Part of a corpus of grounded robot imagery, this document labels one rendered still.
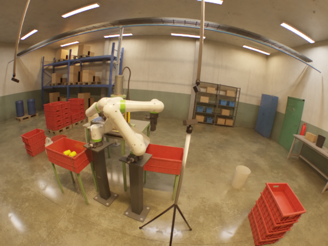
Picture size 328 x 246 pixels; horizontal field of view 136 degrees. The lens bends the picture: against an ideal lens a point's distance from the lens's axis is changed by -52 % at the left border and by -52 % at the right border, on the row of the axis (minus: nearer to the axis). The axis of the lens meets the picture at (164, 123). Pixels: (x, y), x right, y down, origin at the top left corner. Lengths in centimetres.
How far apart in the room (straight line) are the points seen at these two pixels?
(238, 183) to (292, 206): 119
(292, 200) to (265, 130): 516
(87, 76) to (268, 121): 883
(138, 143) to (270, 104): 626
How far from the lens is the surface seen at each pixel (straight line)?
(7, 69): 957
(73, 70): 803
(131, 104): 121
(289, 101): 647
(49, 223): 222
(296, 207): 208
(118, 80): 180
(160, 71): 699
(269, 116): 685
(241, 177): 267
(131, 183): 161
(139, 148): 115
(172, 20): 392
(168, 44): 722
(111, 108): 103
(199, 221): 208
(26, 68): 1011
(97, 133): 162
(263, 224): 200
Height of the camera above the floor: 166
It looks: 16 degrees down
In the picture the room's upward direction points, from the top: 5 degrees clockwise
